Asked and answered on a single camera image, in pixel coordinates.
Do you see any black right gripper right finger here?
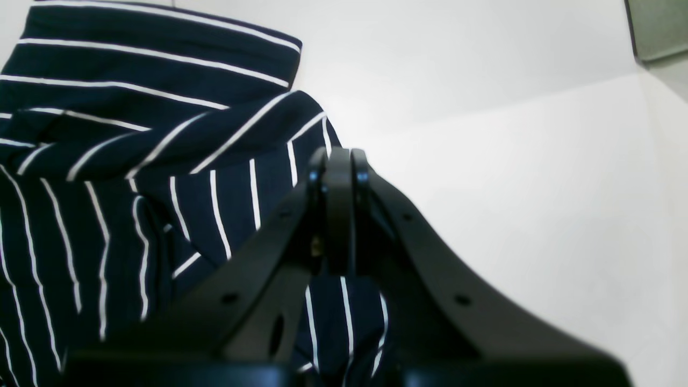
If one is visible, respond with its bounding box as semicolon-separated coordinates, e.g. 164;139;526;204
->
352;149;632;386

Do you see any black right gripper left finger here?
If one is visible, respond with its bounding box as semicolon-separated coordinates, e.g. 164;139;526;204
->
62;148;353;386

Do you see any navy white striped t-shirt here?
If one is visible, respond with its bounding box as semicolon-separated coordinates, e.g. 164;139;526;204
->
0;0;389;387

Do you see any grey tray edge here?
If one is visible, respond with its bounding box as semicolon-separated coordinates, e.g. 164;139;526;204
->
624;1;687;65

